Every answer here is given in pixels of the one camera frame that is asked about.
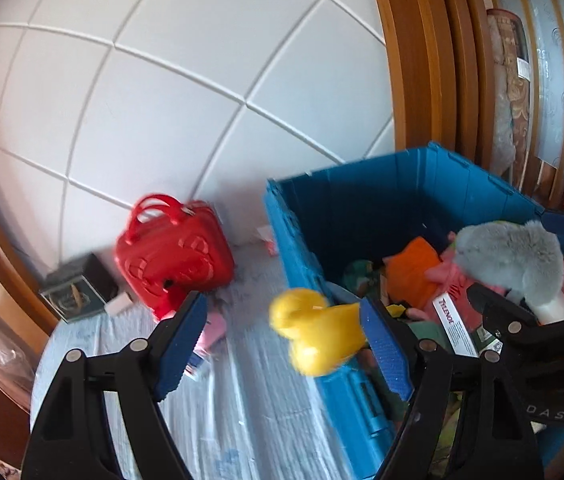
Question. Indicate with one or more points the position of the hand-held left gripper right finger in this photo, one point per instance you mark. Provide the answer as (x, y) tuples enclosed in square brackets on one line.
[(382, 355)]

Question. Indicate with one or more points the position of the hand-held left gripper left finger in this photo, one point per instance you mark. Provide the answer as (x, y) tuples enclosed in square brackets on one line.
[(181, 345)]

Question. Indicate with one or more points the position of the white and green box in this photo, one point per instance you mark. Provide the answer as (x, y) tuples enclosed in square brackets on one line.
[(492, 344)]

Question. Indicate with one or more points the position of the pink green baby wipes pack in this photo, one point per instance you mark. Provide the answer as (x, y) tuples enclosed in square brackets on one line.
[(211, 329)]

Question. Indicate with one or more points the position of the red white medicine box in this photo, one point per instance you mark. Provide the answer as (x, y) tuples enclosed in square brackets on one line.
[(454, 320)]

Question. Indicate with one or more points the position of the grey plush toy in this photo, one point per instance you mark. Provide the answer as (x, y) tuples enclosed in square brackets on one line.
[(507, 255)]

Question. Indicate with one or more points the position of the blue plastic crate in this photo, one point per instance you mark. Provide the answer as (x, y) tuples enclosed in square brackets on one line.
[(362, 195)]

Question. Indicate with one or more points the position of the clear box red blue label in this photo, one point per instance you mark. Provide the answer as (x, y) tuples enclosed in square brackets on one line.
[(195, 365)]

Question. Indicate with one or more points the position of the small white box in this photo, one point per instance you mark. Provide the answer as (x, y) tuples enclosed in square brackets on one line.
[(119, 305)]

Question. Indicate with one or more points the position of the green patterned cloth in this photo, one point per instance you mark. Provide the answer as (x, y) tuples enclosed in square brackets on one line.
[(362, 275)]

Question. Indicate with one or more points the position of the red plastic carry case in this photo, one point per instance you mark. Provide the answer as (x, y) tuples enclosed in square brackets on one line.
[(171, 260)]

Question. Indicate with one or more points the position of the orange cloth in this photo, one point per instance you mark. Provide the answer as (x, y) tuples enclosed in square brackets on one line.
[(412, 270)]

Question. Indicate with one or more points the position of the light striped bed sheet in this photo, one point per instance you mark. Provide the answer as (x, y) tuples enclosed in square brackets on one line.
[(262, 410)]

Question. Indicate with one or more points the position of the dark square gift box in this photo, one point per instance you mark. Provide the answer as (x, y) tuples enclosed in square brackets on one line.
[(76, 290)]

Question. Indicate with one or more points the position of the white red packet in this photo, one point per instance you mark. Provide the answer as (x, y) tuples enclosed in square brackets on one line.
[(267, 240)]

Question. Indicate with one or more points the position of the patterned rolled rug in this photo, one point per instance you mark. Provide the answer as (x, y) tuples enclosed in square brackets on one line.
[(509, 85)]

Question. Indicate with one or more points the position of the clear plastic bag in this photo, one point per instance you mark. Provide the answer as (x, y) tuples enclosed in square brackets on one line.
[(5, 357)]

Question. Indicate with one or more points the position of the white padded headboard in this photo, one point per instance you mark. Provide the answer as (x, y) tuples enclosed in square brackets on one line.
[(161, 85)]

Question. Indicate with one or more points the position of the wooden door frame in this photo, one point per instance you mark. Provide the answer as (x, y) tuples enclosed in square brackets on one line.
[(427, 60)]

